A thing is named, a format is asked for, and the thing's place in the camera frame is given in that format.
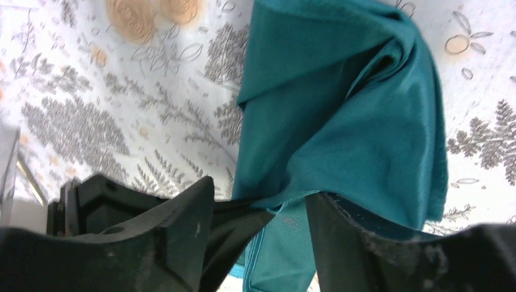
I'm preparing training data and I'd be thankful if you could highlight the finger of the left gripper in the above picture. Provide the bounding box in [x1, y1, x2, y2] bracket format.
[199, 200, 274, 292]

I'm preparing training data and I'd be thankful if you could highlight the teal cloth napkin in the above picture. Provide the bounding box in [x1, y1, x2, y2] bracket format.
[233, 1, 448, 291]

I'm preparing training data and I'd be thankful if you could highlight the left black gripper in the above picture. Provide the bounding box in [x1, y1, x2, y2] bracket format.
[46, 175, 178, 236]

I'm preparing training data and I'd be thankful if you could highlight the floral patterned table mat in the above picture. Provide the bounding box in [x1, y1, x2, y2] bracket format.
[0, 0, 516, 292]

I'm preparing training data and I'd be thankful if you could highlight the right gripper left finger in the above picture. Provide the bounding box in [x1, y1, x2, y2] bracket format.
[1, 176, 214, 291]

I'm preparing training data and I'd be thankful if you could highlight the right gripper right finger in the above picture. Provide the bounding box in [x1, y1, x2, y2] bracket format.
[305, 193, 515, 292]

